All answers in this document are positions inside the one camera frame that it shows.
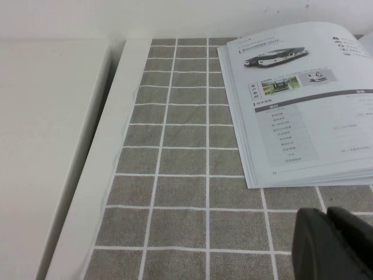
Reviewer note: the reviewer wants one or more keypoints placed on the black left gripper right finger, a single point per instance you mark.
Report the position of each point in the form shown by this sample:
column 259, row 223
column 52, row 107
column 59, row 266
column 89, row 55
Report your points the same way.
column 357, row 233

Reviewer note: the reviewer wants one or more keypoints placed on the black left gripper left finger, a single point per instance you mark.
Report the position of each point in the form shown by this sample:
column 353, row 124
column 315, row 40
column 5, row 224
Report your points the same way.
column 314, row 245

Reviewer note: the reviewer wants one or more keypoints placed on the white product catalogue book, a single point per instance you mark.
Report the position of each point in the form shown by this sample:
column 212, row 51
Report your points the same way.
column 294, row 116

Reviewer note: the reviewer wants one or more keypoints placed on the grey white-grid tablecloth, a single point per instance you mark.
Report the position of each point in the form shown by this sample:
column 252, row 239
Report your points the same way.
column 180, row 189

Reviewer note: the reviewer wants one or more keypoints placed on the white flat board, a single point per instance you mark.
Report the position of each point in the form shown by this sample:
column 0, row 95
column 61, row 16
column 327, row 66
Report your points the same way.
column 43, row 131

